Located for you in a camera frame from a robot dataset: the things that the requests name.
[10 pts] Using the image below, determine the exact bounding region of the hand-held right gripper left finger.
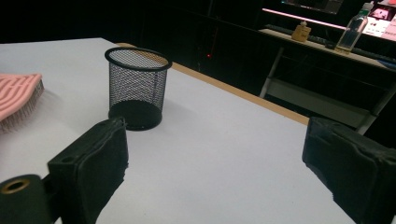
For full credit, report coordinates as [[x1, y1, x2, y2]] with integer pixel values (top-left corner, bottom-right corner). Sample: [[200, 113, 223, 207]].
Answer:
[[47, 117, 130, 224]]

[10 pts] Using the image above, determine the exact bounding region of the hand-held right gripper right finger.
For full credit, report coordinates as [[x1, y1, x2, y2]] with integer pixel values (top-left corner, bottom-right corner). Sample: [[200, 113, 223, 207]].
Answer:
[[302, 116, 396, 224]]

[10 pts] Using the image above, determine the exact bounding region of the black mesh pen holder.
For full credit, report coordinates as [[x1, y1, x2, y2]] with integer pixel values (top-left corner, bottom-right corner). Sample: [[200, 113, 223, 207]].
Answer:
[[104, 46, 173, 132]]

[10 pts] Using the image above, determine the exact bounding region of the pink hairbrush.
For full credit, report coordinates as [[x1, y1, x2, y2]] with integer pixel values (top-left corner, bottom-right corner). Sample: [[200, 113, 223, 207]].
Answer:
[[0, 73, 45, 133]]

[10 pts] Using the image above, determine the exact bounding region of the clear plastic bottle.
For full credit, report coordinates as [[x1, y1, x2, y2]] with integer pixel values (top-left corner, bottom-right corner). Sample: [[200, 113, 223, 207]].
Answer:
[[334, 1, 375, 54]]

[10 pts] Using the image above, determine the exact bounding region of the small yellow bottle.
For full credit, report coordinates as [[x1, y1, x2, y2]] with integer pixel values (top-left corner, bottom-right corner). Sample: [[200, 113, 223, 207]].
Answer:
[[290, 21, 312, 43]]

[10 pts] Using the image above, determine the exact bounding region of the lit monitor screen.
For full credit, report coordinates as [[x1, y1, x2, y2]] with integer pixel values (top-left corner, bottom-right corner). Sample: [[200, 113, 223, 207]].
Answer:
[[362, 3, 396, 41]]

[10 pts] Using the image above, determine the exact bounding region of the white metal frame desk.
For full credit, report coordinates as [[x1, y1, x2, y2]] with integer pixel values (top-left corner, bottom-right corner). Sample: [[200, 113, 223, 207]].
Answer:
[[259, 28, 396, 135]]

